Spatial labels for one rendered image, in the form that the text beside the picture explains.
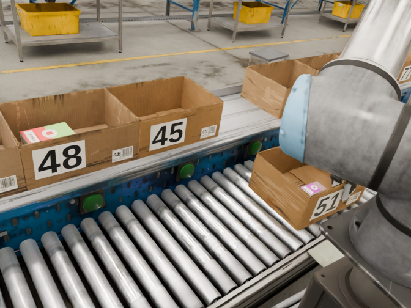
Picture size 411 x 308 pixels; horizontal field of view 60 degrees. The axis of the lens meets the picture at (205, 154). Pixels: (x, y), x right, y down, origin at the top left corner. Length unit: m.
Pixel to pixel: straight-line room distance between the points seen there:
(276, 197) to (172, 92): 0.68
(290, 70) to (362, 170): 1.66
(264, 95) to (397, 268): 1.32
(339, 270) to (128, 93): 1.08
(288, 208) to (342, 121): 0.82
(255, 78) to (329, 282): 1.28
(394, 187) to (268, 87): 1.30
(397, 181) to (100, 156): 0.94
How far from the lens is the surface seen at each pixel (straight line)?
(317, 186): 1.56
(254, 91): 1.90
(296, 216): 1.36
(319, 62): 2.44
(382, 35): 0.73
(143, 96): 1.60
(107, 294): 1.11
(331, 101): 0.60
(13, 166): 1.18
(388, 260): 0.68
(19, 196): 1.22
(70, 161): 1.23
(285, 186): 1.35
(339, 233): 0.73
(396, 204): 0.64
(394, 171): 0.59
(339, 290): 0.82
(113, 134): 1.24
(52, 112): 1.46
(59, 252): 1.22
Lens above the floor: 1.66
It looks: 33 degrees down
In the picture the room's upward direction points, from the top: 9 degrees clockwise
